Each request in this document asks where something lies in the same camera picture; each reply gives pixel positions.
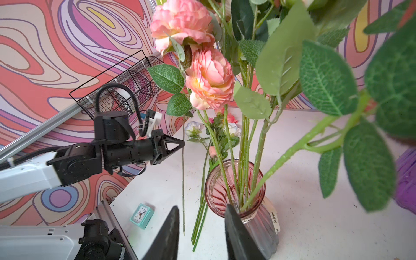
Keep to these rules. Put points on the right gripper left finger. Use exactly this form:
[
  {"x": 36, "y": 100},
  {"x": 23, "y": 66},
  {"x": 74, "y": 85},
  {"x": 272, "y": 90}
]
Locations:
[{"x": 165, "y": 245}]

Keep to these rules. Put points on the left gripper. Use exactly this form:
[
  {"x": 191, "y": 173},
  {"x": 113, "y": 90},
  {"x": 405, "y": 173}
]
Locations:
[{"x": 157, "y": 148}]

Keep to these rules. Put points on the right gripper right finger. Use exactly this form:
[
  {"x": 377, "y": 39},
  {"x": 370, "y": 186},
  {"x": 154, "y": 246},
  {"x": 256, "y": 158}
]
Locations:
[{"x": 240, "y": 245}]

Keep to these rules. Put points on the pink glass vase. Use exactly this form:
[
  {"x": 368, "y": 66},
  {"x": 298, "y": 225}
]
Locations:
[{"x": 225, "y": 185}]

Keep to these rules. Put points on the light pink rose stem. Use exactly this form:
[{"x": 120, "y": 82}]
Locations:
[{"x": 267, "y": 39}]

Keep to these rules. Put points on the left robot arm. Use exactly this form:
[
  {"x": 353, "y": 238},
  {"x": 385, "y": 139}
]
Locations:
[{"x": 115, "y": 145}]

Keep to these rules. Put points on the cream ribbon on vase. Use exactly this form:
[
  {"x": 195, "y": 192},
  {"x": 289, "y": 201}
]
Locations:
[{"x": 270, "y": 209}]

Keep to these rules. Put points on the pile of artificial flowers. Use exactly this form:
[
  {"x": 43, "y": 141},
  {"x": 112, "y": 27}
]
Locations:
[{"x": 197, "y": 132}]

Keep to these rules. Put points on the blue purple glass vase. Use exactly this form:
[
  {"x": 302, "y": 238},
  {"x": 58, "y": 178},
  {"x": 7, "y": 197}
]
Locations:
[{"x": 405, "y": 195}]

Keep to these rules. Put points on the small teal alarm clock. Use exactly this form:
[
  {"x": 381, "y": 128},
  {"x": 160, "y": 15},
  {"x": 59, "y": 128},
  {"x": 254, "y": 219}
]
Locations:
[{"x": 142, "y": 215}]

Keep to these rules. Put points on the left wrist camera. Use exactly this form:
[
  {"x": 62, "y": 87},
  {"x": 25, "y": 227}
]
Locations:
[{"x": 150, "y": 120}]

